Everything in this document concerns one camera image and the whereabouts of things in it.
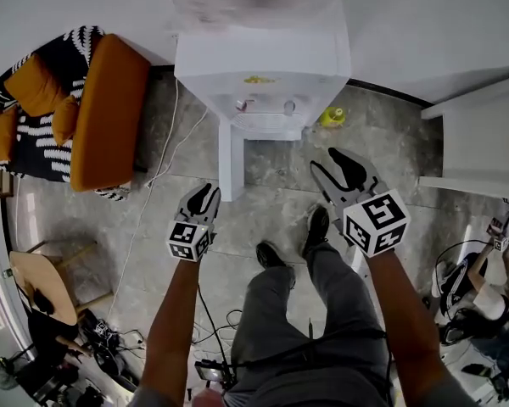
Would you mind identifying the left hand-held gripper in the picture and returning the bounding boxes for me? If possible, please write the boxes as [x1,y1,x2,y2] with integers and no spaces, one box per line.
[165,182,221,264]

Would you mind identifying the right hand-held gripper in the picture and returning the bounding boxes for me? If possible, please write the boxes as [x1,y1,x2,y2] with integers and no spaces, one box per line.
[309,146,411,259]

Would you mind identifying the white water dispenser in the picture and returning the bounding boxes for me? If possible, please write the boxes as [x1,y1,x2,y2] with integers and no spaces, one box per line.
[173,0,352,203]

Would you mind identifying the person's left forearm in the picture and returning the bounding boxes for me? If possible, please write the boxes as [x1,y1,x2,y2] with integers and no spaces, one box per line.
[140,257,201,407]

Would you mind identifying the person's right forearm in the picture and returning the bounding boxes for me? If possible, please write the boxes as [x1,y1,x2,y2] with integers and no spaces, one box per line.
[364,247,449,398]

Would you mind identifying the white sink cabinet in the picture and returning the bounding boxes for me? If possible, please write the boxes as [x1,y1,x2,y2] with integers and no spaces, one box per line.
[418,66,509,201]

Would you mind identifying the person's right black shoe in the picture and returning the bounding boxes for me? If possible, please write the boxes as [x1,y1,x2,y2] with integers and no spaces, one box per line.
[301,204,332,259]

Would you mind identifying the person's black shoe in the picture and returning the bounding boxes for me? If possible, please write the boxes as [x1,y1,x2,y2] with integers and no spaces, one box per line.
[255,240,288,270]
[301,204,332,259]

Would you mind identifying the small yellow container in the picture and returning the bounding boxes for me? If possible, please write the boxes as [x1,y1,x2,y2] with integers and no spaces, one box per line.
[319,106,347,129]

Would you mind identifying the person's left black shoe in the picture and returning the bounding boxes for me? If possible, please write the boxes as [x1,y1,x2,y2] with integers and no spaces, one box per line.
[255,240,288,270]

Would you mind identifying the person's grey trousers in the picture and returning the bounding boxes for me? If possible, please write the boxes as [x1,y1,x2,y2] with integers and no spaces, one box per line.
[227,240,392,407]

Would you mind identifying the orange sofa seat cushion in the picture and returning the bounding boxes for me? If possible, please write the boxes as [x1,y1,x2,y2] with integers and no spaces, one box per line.
[69,33,152,193]

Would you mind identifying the small orange cushion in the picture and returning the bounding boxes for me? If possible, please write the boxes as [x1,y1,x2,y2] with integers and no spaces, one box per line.
[50,94,81,147]

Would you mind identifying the orange striped sofa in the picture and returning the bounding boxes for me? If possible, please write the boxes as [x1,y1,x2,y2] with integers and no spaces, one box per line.
[0,25,152,203]

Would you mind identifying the round wooden table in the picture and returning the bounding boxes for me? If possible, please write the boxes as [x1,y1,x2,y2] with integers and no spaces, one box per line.
[8,238,114,326]

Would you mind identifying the small black object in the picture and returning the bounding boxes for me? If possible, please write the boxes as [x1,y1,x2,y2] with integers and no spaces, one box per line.
[32,291,55,316]

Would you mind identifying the large orange cushion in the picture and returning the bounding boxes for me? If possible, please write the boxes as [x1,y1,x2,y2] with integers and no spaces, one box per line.
[3,52,71,119]

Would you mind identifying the person's grey t-shirt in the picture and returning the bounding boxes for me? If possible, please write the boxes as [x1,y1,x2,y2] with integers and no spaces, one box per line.
[125,369,483,407]

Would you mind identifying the short white power cable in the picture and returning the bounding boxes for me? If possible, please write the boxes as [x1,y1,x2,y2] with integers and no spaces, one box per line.
[146,106,211,186]

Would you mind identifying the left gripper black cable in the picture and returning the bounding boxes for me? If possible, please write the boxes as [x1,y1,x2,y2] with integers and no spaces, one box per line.
[196,284,232,381]

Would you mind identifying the tangle of black cables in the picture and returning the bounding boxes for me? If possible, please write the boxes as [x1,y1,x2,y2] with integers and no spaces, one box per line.
[78,307,148,385]

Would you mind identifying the black recorder device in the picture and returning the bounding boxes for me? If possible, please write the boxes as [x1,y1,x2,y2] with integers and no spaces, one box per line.
[193,358,237,392]

